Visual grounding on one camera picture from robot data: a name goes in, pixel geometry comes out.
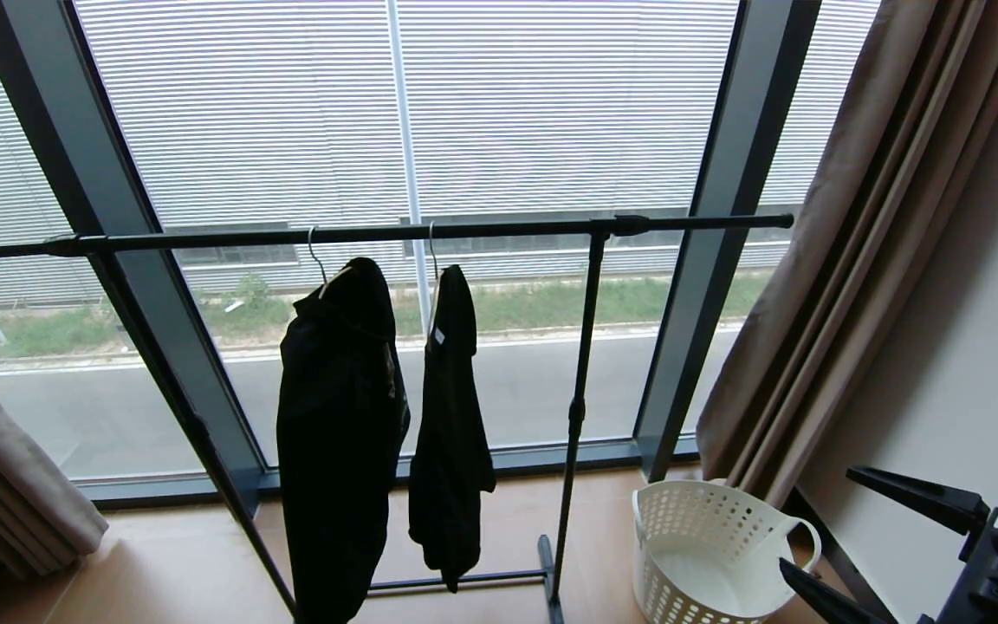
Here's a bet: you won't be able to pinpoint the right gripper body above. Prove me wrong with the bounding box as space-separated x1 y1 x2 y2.
919 507 998 624

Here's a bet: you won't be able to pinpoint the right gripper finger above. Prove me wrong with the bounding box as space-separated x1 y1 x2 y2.
846 466 992 538
778 557 891 624

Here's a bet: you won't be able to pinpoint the black garment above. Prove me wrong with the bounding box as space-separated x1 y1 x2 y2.
407 264 498 595

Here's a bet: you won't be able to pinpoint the pink clothes hanger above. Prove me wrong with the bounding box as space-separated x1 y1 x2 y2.
426 220 448 332
307 225 354 301

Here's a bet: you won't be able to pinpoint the black shorts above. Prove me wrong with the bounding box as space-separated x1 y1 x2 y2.
275 257 412 624

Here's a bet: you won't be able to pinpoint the white laundry basket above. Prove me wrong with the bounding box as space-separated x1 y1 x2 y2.
632 479 823 624

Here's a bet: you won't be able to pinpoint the black clothes rack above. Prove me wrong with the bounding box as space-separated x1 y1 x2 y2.
0 212 796 624

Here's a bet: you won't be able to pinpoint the brown curtain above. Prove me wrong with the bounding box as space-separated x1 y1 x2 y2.
0 338 110 580
695 0 998 510

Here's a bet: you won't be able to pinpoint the window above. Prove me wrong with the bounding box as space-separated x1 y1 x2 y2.
0 0 885 508

